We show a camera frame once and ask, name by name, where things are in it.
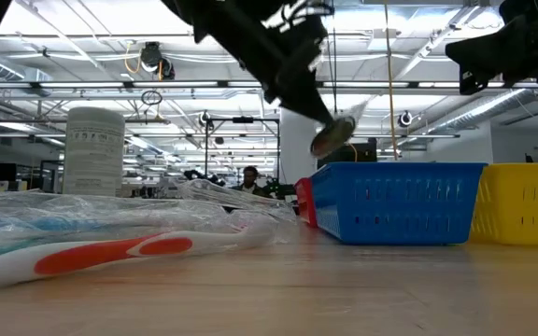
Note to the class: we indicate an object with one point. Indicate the orange white wrapped toothbrush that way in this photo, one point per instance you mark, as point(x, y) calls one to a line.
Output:
point(87, 256)

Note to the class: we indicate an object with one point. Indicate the white wipes canister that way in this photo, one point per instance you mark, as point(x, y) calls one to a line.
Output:
point(94, 149)

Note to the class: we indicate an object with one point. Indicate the yellow plastic basket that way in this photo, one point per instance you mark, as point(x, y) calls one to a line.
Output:
point(521, 205)

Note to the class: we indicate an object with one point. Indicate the blue plastic basket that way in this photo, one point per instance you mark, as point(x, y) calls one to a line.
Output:
point(390, 200)

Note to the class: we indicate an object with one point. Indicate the black background robot arm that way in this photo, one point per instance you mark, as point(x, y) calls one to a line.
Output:
point(278, 189)

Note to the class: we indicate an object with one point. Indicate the person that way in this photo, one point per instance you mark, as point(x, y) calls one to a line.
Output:
point(249, 179)

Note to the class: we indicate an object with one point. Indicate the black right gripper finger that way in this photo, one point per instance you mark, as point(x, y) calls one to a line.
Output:
point(472, 81)
point(474, 51)

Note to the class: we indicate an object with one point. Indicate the black metal frame rig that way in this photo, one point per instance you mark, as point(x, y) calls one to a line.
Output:
point(206, 149)

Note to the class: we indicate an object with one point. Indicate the clear plastic wrapper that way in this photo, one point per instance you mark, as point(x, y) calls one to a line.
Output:
point(231, 196)

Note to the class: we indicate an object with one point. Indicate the white building pillar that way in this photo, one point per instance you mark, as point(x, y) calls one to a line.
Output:
point(297, 154)

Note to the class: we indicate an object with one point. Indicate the round brown toiletry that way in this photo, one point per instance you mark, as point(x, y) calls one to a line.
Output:
point(334, 135)

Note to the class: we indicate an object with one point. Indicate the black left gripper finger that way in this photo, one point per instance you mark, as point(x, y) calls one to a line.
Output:
point(306, 100)

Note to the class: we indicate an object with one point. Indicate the red plastic basket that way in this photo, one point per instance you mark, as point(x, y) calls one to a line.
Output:
point(306, 200)

